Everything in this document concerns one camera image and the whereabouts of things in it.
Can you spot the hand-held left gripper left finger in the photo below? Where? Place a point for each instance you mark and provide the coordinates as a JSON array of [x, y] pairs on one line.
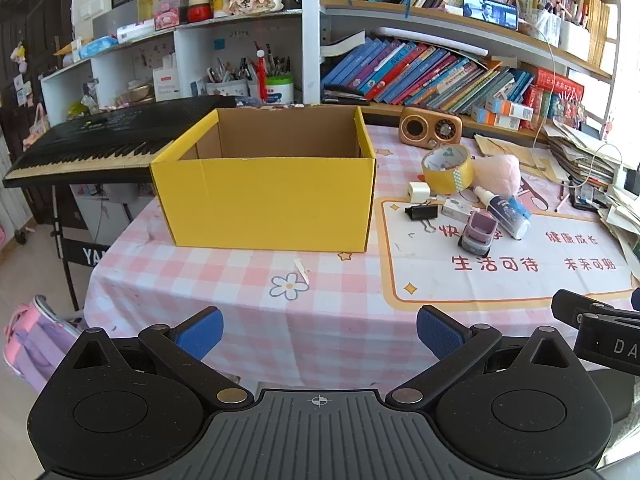
[[200, 332]]

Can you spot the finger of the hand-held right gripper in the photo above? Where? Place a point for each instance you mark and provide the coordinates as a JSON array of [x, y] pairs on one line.
[[636, 297], [575, 305]]

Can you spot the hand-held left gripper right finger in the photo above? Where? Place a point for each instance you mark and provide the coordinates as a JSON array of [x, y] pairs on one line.
[[440, 330]]

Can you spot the black binder clip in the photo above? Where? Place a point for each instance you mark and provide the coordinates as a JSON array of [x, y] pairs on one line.
[[417, 211]]

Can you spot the small white red box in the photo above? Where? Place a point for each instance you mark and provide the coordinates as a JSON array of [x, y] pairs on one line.
[[457, 207]]

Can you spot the white charger plug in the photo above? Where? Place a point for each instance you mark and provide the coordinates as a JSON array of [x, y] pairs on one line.
[[419, 190]]

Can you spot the yellow cardboard box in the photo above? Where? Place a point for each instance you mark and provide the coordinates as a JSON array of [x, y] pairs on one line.
[[260, 200]]

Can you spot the brown packing tape roll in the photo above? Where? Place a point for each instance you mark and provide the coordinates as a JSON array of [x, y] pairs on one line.
[[450, 180]]

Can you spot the pink checkered cloth desktop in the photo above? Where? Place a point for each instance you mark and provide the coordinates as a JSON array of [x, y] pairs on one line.
[[200, 280]]

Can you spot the white printed desk mat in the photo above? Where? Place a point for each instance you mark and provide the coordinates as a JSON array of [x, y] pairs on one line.
[[500, 280]]

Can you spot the pink grey toy car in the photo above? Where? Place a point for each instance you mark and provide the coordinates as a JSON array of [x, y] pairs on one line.
[[477, 235]]

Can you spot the white paper scrap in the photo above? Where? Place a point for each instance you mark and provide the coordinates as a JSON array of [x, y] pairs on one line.
[[301, 270]]

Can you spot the black keyboard stand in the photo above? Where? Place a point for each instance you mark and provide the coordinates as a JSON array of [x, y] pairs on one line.
[[80, 255]]

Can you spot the pile of papers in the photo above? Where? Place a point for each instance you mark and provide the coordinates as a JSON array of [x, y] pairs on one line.
[[585, 160]]

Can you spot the white storage cabinet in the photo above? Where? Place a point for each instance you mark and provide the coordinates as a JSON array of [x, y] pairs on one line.
[[115, 210]]

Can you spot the pink purple backpack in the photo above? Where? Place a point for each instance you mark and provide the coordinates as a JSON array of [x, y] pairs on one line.
[[35, 345]]

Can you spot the brown paper envelopes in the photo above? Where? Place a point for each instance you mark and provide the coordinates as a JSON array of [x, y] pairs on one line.
[[505, 147]]

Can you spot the orange white medicine box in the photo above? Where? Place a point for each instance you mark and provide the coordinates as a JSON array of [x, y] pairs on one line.
[[510, 109], [495, 120]]

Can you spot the wooden retro radio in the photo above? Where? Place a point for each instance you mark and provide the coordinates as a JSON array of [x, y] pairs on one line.
[[430, 127]]

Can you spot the red book set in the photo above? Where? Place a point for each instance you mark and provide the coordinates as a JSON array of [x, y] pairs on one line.
[[555, 95]]

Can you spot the black electronic keyboard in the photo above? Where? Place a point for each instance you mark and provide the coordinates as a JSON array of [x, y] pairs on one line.
[[125, 120]]

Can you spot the white pen holder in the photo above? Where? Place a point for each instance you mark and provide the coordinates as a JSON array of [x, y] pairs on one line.
[[227, 87]]

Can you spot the wooden bowl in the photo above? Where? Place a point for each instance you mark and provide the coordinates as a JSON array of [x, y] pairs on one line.
[[135, 94]]

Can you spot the white carton red label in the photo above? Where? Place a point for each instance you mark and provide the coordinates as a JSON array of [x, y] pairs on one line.
[[167, 85]]

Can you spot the white jar green lid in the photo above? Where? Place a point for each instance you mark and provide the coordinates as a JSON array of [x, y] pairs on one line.
[[279, 92]]

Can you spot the green toy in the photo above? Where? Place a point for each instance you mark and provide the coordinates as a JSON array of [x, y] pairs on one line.
[[79, 108]]

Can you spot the red tassel charm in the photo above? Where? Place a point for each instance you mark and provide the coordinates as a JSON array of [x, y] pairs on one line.
[[261, 77]]

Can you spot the pink tote bag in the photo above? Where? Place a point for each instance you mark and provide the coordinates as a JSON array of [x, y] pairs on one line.
[[36, 127]]

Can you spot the white desk organizer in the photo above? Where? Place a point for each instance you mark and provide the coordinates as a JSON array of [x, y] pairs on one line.
[[570, 37]]

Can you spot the white shelf cabinet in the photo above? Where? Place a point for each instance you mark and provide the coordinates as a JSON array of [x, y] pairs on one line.
[[107, 75]]

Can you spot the blue sticky note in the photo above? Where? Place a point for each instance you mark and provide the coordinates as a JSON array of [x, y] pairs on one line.
[[220, 43]]

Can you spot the thick white-paged book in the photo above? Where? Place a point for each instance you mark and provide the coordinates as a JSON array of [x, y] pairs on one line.
[[345, 45]]

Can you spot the blue wet wipes pack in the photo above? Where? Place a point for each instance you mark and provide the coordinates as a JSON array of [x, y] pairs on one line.
[[99, 47]]

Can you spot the white flat box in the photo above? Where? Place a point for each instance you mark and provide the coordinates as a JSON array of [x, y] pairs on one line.
[[136, 32]]

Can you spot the pink patterned box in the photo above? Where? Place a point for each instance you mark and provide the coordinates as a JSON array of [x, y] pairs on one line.
[[167, 19]]

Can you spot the grey metal box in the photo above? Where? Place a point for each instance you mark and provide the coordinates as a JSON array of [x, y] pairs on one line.
[[115, 22]]

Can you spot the red wooden doll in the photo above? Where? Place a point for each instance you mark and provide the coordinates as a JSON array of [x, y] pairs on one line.
[[198, 7]]

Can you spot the wooden bookshelf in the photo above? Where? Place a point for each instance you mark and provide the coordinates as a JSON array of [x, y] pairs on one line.
[[380, 8]]

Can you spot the dark wooden door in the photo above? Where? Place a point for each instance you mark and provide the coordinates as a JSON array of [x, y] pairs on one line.
[[35, 20]]

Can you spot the white wall switch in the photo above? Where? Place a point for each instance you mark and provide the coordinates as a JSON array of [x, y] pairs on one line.
[[91, 8]]

